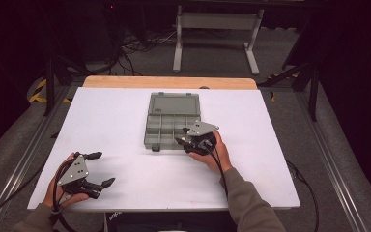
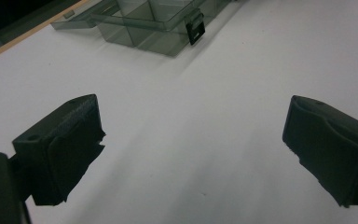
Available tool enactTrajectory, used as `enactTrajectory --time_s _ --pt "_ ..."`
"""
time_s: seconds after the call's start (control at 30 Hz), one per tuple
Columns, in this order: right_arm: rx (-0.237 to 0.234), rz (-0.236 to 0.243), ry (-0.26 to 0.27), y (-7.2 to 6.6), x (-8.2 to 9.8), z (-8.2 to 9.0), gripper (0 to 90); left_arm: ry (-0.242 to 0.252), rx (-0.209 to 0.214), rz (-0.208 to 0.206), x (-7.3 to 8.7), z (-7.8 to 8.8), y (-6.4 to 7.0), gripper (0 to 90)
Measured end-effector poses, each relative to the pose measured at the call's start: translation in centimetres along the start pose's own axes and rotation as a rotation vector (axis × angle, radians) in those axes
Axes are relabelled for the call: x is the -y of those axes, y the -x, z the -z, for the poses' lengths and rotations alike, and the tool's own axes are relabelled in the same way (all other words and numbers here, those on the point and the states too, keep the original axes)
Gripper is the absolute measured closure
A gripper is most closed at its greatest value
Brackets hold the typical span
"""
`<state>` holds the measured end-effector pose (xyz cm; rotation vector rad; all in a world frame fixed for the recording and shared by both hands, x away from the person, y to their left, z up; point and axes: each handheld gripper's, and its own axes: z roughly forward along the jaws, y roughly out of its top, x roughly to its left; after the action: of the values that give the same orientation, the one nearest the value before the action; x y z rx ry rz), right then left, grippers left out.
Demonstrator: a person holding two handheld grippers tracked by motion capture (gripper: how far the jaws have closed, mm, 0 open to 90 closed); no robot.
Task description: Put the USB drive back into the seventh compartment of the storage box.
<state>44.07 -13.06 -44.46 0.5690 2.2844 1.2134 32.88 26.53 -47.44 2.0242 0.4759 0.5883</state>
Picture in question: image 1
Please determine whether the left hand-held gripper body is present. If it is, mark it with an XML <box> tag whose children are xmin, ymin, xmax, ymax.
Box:
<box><xmin>56</xmin><ymin>154</ymin><xmax>104</xmax><ymax>200</ymax></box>

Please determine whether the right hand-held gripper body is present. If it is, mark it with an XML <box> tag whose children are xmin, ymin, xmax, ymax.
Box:
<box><xmin>182</xmin><ymin>120</ymin><xmax>220</xmax><ymax>157</ymax></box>

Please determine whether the grey translucent compartment box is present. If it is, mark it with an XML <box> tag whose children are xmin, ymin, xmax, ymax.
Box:
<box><xmin>143</xmin><ymin>91</ymin><xmax>205</xmax><ymax>153</ymax></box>

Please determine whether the person's left hand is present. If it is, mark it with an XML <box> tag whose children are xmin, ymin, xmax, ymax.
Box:
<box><xmin>43</xmin><ymin>153</ymin><xmax>90</xmax><ymax>209</ymax></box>

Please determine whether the person's right hand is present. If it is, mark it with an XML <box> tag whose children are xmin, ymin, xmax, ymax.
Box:
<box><xmin>188</xmin><ymin>130</ymin><xmax>234</xmax><ymax>175</ymax></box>

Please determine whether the white table board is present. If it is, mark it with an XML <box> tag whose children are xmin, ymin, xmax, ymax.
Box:
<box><xmin>27</xmin><ymin>86</ymin><xmax>301</xmax><ymax>213</ymax></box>

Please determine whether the wooden table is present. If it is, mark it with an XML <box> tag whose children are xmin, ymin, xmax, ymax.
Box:
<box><xmin>82</xmin><ymin>75</ymin><xmax>259</xmax><ymax>91</ymax></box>

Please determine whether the person's black clothing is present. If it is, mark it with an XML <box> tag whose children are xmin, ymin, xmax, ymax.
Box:
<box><xmin>104</xmin><ymin>211</ymin><xmax>236</xmax><ymax>232</ymax></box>

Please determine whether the black metal stand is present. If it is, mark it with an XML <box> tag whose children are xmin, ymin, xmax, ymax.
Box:
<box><xmin>257</xmin><ymin>61</ymin><xmax>320</xmax><ymax>123</ymax></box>
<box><xmin>43</xmin><ymin>54</ymin><xmax>95</xmax><ymax>117</ymax></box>

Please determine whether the white metal stand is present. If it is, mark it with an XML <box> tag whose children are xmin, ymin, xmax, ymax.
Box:
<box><xmin>172</xmin><ymin>4</ymin><xmax>265</xmax><ymax>75</ymax></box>

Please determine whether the dark device with red light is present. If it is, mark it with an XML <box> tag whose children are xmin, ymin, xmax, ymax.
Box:
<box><xmin>76</xmin><ymin>0</ymin><xmax>125</xmax><ymax>62</ymax></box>

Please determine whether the left hand-held gripper cable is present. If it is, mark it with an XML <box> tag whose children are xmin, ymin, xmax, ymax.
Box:
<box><xmin>49</xmin><ymin>158</ymin><xmax>78</xmax><ymax>232</ymax></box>

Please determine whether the hand-held gripper cable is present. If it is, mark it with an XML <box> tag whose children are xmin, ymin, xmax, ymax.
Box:
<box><xmin>202</xmin><ymin>141</ymin><xmax>230</xmax><ymax>199</ymax></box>
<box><xmin>49</xmin><ymin>158</ymin><xmax>78</xmax><ymax>232</ymax></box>

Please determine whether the right hand-held gripper cable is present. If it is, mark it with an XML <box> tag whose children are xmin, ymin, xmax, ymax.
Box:
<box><xmin>202</xmin><ymin>141</ymin><xmax>230</xmax><ymax>199</ymax></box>

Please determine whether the metal floor rail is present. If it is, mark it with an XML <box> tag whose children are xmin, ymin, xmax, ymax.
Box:
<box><xmin>294</xmin><ymin>91</ymin><xmax>368</xmax><ymax>232</ymax></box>
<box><xmin>0</xmin><ymin>86</ymin><xmax>78</xmax><ymax>232</ymax></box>

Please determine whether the bundle of black floor cables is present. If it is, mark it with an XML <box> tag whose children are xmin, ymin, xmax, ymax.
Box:
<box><xmin>109</xmin><ymin>28</ymin><xmax>178</xmax><ymax>76</ymax></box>

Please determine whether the black floor cable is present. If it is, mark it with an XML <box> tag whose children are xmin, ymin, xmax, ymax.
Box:
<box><xmin>284</xmin><ymin>159</ymin><xmax>320</xmax><ymax>232</ymax></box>

